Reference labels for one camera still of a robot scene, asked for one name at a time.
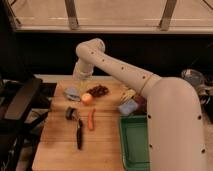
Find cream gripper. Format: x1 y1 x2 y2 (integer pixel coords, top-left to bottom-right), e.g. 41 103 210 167
73 66 93 80

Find blue grey towel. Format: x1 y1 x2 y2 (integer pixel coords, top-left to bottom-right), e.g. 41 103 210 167
64 87 80 102

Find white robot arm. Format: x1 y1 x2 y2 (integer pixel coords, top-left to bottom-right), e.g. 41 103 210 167
76 38 207 171

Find green plastic tray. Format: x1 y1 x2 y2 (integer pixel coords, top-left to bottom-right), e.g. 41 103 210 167
119 116 150 171

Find bunch of dark grapes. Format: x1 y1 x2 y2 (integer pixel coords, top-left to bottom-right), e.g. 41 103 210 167
88 85 109 97

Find yellow apple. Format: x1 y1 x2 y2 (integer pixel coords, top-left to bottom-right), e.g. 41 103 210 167
81 93 93 105

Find orange carrot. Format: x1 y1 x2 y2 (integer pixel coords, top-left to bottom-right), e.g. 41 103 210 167
87 108 96 130

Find pale corn cob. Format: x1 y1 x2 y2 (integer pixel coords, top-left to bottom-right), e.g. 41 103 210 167
121 89 136 101

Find blue sponge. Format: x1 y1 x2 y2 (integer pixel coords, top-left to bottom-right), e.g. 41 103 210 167
118 99 138 115

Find dark purple plate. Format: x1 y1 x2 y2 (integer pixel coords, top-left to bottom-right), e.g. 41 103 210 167
134 96 147 114

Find metal pot with lid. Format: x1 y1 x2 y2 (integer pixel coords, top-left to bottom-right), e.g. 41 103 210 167
181 69 205 87

